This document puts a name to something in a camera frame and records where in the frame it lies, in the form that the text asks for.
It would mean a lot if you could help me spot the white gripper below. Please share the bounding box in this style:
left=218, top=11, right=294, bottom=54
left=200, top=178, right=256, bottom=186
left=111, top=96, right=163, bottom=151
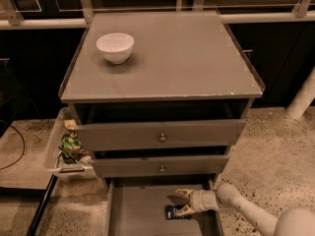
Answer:
left=174, top=189, right=220, bottom=216

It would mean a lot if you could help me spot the dark blue rxbar wrapper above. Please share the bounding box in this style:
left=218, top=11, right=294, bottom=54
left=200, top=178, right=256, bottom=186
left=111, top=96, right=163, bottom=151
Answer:
left=164, top=206, right=192, bottom=220

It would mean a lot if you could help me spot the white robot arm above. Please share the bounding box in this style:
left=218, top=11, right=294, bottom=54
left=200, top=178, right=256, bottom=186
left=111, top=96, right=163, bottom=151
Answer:
left=183, top=75, right=315, bottom=236

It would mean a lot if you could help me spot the brass middle drawer knob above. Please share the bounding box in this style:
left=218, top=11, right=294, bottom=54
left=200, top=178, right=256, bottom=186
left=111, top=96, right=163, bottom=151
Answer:
left=159, top=165, right=165, bottom=173

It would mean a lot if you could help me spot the brass drawer knob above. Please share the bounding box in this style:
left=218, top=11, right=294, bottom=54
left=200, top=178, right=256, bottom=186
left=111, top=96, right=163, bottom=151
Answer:
left=159, top=165, right=165, bottom=173
left=159, top=134, right=166, bottom=143

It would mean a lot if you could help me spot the grey middle drawer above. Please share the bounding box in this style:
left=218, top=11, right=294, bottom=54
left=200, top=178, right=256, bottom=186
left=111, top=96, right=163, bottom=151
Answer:
left=93, top=155, right=229, bottom=178

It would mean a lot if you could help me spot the grey drawer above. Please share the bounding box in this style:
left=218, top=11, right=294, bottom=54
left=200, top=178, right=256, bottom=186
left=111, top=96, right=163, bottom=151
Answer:
left=104, top=175, right=223, bottom=236
left=93, top=155, right=229, bottom=178
left=75, top=119, right=245, bottom=150

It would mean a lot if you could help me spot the grey bottom drawer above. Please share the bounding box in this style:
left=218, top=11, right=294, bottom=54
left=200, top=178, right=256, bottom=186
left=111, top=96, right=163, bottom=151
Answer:
left=104, top=175, right=223, bottom=236

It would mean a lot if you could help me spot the brass top drawer knob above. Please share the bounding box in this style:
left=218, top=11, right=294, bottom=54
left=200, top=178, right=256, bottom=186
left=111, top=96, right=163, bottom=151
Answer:
left=159, top=134, right=166, bottom=143

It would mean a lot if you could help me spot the grey drawer cabinet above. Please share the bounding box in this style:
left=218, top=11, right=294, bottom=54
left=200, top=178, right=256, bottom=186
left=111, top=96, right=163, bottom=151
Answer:
left=58, top=11, right=266, bottom=185

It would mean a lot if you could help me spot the grey top drawer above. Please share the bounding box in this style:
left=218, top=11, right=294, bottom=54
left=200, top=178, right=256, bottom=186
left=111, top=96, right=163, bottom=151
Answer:
left=75, top=119, right=245, bottom=150

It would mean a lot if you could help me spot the clear plastic bin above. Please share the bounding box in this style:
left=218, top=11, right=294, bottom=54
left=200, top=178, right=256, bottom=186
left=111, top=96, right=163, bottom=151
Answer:
left=43, top=107, right=96, bottom=182

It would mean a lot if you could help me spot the green snack bag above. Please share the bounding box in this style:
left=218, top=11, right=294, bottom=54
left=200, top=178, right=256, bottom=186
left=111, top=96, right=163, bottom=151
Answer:
left=61, top=133, right=82, bottom=153

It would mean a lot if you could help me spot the tan snack packet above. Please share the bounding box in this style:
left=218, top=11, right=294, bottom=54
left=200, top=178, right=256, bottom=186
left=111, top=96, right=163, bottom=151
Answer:
left=64, top=120, right=76, bottom=131

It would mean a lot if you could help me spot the white ceramic bowl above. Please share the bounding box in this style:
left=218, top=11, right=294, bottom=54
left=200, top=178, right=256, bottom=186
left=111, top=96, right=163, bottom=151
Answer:
left=95, top=32, right=135, bottom=64

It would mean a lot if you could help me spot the white metal railing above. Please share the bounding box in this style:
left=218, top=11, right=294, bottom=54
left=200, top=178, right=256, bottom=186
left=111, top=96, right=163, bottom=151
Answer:
left=0, top=0, right=315, bottom=30

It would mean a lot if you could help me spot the black floor rail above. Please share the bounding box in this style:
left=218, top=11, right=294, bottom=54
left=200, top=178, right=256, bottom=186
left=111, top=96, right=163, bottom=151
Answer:
left=26, top=175, right=58, bottom=236

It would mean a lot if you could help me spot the black floor cable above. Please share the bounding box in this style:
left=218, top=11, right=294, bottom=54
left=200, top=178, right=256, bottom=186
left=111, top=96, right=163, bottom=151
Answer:
left=0, top=124, right=27, bottom=171

